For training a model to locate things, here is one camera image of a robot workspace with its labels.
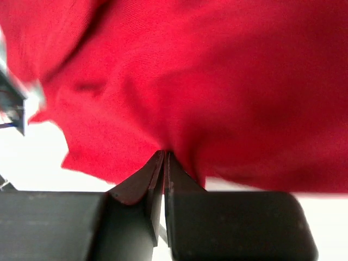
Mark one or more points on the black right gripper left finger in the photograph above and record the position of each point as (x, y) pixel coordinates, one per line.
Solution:
(119, 224)

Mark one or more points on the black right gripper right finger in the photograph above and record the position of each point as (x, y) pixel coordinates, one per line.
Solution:
(232, 225)

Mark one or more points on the red t-shirt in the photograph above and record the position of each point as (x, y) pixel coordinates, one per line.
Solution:
(253, 92)

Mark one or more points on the aluminium rail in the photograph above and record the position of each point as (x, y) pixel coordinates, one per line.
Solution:
(12, 98)

